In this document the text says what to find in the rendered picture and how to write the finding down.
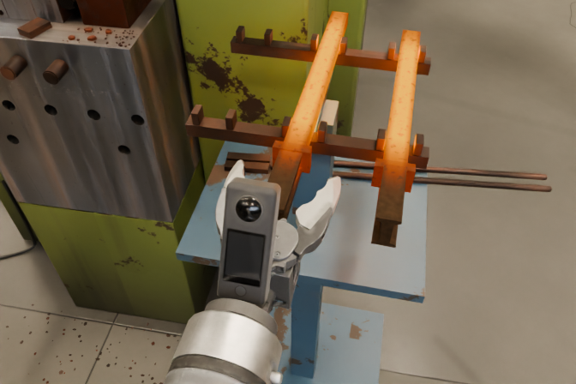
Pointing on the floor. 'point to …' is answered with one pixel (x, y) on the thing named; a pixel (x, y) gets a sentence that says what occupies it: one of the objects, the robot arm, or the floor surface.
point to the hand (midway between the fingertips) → (288, 168)
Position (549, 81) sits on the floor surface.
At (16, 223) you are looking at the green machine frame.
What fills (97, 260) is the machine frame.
